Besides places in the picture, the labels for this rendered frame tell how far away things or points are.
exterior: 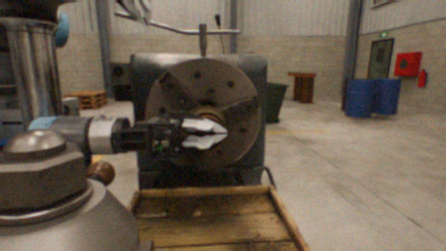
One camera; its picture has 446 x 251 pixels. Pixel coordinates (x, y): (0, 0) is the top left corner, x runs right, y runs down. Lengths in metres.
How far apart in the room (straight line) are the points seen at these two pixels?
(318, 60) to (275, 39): 2.03
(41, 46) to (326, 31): 11.63
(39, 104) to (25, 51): 0.10
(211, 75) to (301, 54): 10.81
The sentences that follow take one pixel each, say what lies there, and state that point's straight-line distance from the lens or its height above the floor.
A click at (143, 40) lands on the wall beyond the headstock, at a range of 10.83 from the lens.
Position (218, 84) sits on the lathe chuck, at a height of 1.17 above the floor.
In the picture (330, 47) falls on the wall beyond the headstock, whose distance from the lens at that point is 11.98.
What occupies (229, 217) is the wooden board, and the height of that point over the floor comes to 0.89.
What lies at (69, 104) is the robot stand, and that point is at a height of 1.10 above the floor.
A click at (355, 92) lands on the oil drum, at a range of 6.97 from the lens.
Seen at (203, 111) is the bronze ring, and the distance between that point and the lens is 0.58.
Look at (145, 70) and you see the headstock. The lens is 0.86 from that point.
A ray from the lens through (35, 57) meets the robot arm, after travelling 0.65.
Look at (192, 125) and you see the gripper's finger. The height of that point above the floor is 1.10.
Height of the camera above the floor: 1.21
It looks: 13 degrees down
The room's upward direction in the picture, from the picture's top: straight up
